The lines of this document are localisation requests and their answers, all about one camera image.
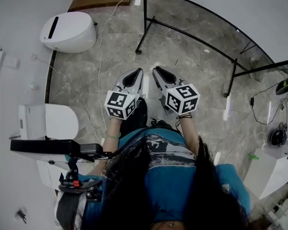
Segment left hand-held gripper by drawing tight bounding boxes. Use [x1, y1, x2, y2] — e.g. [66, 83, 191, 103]
[104, 67, 146, 121]

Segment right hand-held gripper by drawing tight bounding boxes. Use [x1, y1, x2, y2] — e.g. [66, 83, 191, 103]
[152, 66, 201, 116]

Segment person's left forearm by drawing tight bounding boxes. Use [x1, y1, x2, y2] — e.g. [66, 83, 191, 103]
[102, 117, 123, 153]

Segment person's right forearm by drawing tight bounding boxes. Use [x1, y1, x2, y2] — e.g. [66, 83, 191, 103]
[176, 114, 200, 154]

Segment white whiteboard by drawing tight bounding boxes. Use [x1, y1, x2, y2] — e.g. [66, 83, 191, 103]
[162, 0, 288, 64]

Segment person's black trousers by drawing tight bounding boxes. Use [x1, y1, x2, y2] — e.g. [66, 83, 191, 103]
[119, 96, 183, 136]

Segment white toilet with black strip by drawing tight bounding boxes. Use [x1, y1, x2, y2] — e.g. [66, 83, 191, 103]
[39, 11, 98, 55]

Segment person's blue printed shirt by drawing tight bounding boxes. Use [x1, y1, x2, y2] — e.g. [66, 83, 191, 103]
[81, 126, 252, 225]

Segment black green device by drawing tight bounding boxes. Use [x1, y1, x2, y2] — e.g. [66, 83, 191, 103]
[275, 77, 288, 96]

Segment white flat plate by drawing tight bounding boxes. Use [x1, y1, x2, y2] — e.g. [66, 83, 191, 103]
[3, 55, 22, 69]

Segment black headphones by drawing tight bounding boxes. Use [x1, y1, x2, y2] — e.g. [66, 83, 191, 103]
[269, 123, 288, 146]

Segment white cabinet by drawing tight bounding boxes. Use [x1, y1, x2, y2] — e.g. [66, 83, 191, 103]
[243, 144, 288, 200]

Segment green wrist bracelet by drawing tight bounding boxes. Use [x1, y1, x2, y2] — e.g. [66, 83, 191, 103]
[105, 131, 122, 140]

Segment glass table with black frame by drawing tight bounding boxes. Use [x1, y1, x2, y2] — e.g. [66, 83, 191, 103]
[135, 0, 288, 98]

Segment black cable with adapter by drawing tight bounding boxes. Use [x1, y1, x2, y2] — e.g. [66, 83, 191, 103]
[250, 82, 288, 126]

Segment black clamp mount red knob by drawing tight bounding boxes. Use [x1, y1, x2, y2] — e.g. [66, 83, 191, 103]
[58, 157, 104, 202]

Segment grey black shoulder strap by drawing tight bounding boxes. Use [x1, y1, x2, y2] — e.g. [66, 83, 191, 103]
[54, 192, 87, 230]

